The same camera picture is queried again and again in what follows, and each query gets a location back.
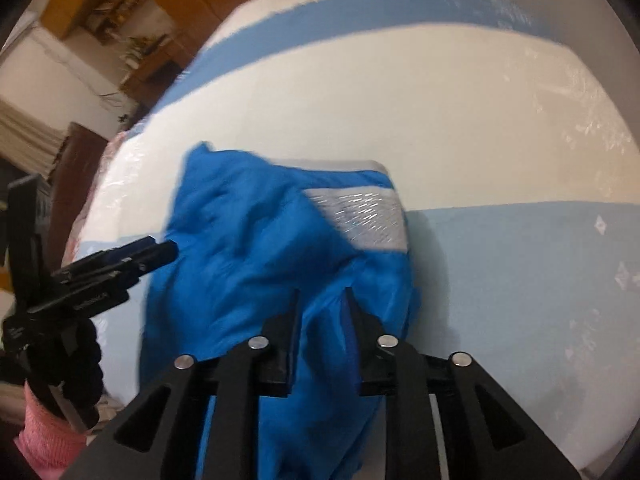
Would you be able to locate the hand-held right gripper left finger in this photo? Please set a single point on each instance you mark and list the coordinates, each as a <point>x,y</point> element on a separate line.
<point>292,345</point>

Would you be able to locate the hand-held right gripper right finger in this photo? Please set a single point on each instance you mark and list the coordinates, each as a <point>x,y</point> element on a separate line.
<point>356,345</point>

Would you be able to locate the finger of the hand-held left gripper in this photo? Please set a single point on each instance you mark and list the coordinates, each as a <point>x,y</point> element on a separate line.
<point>155,257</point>
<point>100,260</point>

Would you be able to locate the blue puffer jacket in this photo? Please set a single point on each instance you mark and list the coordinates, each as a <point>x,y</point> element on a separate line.
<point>240,240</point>

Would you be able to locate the person's left forearm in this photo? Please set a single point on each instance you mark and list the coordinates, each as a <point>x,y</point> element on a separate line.
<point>47,440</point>

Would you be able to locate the person's left hand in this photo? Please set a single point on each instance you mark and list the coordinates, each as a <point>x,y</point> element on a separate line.
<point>75,360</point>

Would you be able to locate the dark wooden headboard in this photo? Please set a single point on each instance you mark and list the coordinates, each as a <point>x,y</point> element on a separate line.
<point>75,170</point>

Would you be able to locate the white curtain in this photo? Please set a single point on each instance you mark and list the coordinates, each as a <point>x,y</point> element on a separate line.
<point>25,135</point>

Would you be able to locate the wooden desk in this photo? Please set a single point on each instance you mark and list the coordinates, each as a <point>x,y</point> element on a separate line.
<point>155,80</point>

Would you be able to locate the clutter on desk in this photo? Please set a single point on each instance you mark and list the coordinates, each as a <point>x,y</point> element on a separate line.
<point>145,47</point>

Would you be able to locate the blue and white blanket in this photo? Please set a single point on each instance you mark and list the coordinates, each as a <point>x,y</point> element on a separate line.
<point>400,110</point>

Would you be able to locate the wooden wall shelf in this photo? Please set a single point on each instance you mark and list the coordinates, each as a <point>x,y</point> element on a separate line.
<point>85,5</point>

